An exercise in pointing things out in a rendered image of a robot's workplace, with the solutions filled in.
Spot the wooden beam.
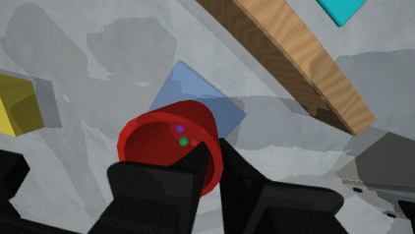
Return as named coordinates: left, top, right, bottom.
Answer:
left=196, top=0, right=377, bottom=137

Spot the green marble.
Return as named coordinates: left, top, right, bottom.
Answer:
left=178, top=137, right=188, bottom=146

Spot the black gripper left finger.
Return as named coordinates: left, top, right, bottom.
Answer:
left=106, top=142, right=210, bottom=234

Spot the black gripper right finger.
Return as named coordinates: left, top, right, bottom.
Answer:
left=219, top=138, right=344, bottom=234

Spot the red marble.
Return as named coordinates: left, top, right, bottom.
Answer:
left=189, top=137, right=199, bottom=146

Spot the red cup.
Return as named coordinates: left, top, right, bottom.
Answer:
left=117, top=100, right=223, bottom=197

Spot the purple marble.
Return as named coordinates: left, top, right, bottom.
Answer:
left=175, top=125, right=185, bottom=134

